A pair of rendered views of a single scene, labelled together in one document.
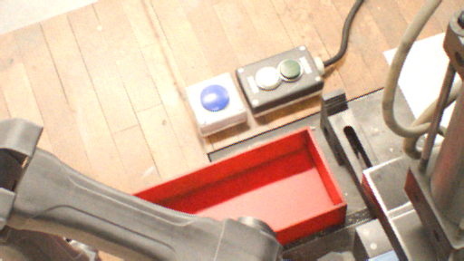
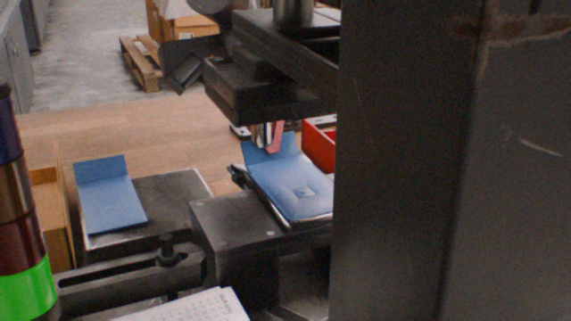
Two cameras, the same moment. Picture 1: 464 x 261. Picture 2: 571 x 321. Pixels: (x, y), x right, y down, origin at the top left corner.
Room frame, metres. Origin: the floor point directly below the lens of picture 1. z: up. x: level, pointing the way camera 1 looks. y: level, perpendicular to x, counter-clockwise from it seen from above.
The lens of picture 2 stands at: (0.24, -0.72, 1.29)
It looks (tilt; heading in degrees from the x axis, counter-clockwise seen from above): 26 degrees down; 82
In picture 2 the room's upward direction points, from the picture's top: straight up
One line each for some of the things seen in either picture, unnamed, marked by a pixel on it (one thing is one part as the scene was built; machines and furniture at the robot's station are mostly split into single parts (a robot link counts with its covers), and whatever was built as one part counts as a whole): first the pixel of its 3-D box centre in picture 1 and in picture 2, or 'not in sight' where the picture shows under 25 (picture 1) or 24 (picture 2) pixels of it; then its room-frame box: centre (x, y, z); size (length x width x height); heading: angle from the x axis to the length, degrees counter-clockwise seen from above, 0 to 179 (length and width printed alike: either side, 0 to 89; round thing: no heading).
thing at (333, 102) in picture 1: (341, 127); not in sight; (0.55, -0.14, 0.95); 0.06 x 0.03 x 0.09; 15
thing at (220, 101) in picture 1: (215, 99); not in sight; (0.62, 0.02, 0.93); 0.04 x 0.04 x 0.02
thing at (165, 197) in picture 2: not in sight; (148, 209); (0.14, -0.07, 0.91); 0.17 x 0.16 x 0.02; 15
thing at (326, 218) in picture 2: not in sight; (322, 227); (0.34, -0.25, 0.98); 0.07 x 0.01 x 0.03; 15
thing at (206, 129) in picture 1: (216, 109); not in sight; (0.62, 0.02, 0.90); 0.07 x 0.07 x 0.06; 15
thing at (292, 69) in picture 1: (290, 72); not in sight; (0.65, -0.09, 0.93); 0.03 x 0.03 x 0.02
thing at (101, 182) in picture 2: not in sight; (107, 191); (0.09, -0.06, 0.93); 0.15 x 0.07 x 0.03; 106
